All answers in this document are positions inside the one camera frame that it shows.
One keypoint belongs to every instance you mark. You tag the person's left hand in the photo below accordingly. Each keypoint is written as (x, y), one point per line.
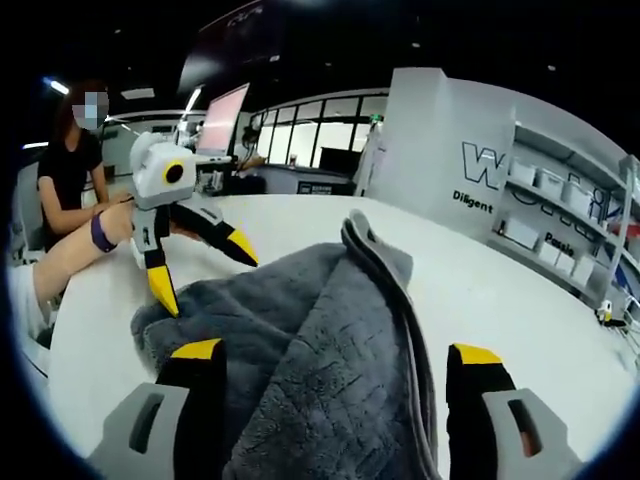
(120, 222)

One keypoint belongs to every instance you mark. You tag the row of white storage bins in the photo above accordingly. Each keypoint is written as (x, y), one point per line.
(550, 185)

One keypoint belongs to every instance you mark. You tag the dark overhead display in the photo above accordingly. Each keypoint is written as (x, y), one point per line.
(235, 40)

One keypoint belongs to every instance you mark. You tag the grey metal shelf rack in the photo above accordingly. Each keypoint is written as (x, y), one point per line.
(590, 210)

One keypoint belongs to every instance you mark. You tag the purple wristband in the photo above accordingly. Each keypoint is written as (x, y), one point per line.
(102, 232)

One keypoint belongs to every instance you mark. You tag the dark cabinet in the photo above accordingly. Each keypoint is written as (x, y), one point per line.
(310, 182)

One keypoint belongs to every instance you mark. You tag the grey fluffy towel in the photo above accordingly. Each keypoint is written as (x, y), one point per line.
(320, 360)

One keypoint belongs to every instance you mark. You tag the pink lit screen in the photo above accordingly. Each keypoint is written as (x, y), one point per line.
(222, 122)

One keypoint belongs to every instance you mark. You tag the spare gripper with yellow tips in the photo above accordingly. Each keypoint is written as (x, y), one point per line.
(606, 312)

